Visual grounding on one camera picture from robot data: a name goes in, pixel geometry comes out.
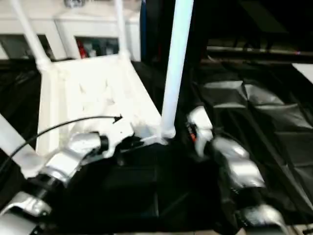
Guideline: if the black plastic mat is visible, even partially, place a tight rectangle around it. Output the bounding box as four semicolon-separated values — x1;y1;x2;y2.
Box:
0;58;313;233

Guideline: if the dark blue panel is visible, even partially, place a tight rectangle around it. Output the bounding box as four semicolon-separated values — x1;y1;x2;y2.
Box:
140;0;148;62

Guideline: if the red bottle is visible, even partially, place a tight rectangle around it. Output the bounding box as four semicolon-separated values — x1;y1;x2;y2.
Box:
77;40;86;59

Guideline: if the silvery ornament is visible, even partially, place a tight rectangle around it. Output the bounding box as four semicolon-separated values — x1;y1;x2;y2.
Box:
64;0;87;8

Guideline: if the white plastic table top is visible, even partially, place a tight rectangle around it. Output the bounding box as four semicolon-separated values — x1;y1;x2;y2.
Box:
23;55;177;179

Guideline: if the white sideboard cabinet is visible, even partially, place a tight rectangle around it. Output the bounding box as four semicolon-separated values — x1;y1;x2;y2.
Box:
0;0;143;61

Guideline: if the dark metal rail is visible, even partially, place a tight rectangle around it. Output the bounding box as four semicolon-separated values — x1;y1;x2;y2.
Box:
206;46;313;56

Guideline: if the white flat board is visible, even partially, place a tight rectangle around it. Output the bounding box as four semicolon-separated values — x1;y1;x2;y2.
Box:
292;63;313;82

